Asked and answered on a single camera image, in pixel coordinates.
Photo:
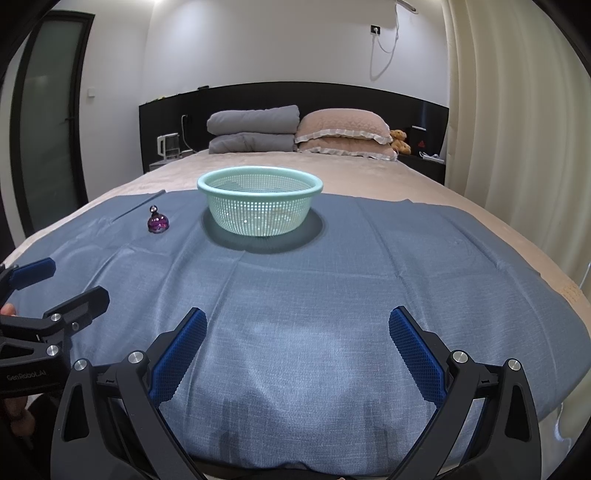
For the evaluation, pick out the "beige frilled pillow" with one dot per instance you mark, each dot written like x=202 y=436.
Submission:
x=355 y=148
x=341 y=122

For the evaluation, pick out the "black headboard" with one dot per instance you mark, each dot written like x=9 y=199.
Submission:
x=277 y=94

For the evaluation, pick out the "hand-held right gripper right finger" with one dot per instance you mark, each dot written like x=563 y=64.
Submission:
x=415 y=353

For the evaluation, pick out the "blue cloth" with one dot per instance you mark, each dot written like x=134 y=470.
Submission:
x=323 y=300

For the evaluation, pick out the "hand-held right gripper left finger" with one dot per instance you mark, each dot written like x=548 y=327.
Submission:
x=182 y=355

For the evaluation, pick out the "person's left hand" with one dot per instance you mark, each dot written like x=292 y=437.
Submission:
x=14 y=410

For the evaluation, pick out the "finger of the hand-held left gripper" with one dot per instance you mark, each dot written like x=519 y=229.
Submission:
x=87 y=302
x=32 y=271

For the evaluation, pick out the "dark glass door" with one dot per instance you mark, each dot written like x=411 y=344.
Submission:
x=51 y=129

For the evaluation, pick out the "brown teddy bear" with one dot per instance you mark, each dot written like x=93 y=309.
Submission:
x=400 y=141

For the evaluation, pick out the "grey folded blanket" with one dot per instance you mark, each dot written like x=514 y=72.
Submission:
x=251 y=143
x=254 y=119

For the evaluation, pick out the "purple glass perfume bottle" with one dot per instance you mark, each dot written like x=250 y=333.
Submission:
x=158 y=224

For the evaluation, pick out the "white bedside device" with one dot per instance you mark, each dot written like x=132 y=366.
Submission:
x=168 y=145

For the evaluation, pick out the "cream curtain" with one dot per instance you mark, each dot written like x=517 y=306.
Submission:
x=517 y=138

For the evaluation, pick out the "green plastic mesh basket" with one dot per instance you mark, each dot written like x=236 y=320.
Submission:
x=261 y=203

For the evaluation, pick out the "white power strip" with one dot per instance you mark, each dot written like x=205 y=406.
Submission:
x=431 y=157

